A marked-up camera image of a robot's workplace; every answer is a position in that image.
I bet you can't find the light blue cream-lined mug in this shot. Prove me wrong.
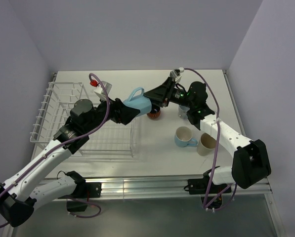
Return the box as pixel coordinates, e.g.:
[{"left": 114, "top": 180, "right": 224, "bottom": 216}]
[{"left": 174, "top": 126, "right": 198, "bottom": 148}]

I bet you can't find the tall light blue mug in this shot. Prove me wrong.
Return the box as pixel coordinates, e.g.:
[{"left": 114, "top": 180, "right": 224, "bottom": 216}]
[{"left": 123, "top": 87, "right": 152, "bottom": 117}]

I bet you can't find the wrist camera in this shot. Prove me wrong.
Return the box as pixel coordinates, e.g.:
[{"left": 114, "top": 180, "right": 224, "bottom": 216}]
[
  {"left": 90, "top": 80, "right": 112, "bottom": 101},
  {"left": 169, "top": 67, "right": 185, "bottom": 83}
]

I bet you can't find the white wire dish rack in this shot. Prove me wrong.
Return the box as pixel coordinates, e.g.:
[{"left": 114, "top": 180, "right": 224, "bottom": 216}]
[{"left": 30, "top": 82, "right": 137, "bottom": 156}]

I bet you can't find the grey footed mug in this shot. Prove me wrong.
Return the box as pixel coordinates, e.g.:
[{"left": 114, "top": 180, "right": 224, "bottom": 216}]
[{"left": 178, "top": 105, "right": 190, "bottom": 119}]

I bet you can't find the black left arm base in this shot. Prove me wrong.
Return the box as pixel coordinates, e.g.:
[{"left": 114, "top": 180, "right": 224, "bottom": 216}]
[{"left": 65, "top": 171, "right": 102, "bottom": 218}]

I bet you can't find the orange black mug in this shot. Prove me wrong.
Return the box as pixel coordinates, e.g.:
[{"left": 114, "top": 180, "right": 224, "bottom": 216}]
[{"left": 147, "top": 107, "right": 161, "bottom": 119}]

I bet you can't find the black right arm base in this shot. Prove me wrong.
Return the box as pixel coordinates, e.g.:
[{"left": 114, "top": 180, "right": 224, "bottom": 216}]
[{"left": 184, "top": 169, "right": 227, "bottom": 209}]

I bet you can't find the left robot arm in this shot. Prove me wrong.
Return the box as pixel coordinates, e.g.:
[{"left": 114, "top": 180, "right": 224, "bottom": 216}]
[{"left": 0, "top": 99, "right": 151, "bottom": 227}]

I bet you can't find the aluminium mounting rail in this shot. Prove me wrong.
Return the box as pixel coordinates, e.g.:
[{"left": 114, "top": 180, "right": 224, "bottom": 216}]
[{"left": 13, "top": 174, "right": 274, "bottom": 200}]

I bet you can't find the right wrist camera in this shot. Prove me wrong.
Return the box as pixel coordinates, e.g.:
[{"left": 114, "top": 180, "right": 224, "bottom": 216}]
[{"left": 169, "top": 67, "right": 185, "bottom": 83}]

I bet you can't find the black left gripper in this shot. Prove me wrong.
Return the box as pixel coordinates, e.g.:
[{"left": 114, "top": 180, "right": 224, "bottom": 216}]
[{"left": 84, "top": 93, "right": 139, "bottom": 133}]

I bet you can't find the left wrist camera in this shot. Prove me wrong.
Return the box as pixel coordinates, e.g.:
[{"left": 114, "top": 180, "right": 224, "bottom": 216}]
[{"left": 90, "top": 80, "right": 112, "bottom": 101}]

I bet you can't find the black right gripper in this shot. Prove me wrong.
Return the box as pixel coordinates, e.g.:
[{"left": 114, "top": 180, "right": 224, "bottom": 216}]
[{"left": 144, "top": 77, "right": 194, "bottom": 109}]

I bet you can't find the beige cup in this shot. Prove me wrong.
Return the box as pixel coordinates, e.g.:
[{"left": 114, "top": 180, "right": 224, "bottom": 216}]
[{"left": 197, "top": 133, "right": 216, "bottom": 156}]

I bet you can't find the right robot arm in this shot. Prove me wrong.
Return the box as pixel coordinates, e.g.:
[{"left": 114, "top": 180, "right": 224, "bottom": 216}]
[{"left": 144, "top": 78, "right": 271, "bottom": 193}]

